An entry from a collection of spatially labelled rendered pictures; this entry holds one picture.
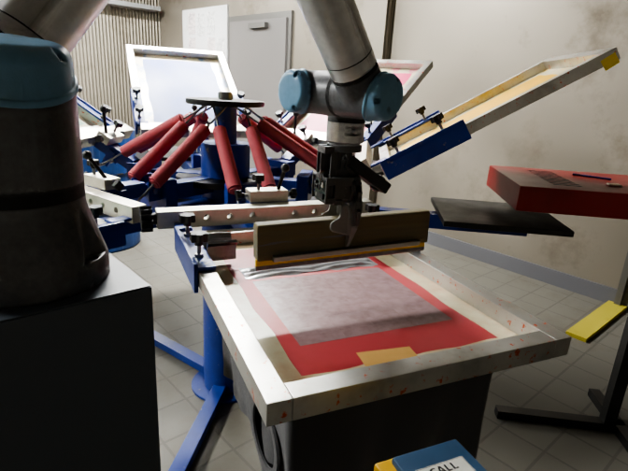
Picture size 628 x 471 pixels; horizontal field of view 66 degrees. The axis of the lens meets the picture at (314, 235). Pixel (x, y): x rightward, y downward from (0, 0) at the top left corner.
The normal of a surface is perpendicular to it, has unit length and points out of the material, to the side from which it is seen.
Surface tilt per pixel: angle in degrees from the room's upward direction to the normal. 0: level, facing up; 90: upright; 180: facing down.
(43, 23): 85
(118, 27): 90
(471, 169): 90
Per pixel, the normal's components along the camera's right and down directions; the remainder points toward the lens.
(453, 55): -0.75, 0.16
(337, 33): 0.06, 0.70
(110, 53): 0.66, 0.26
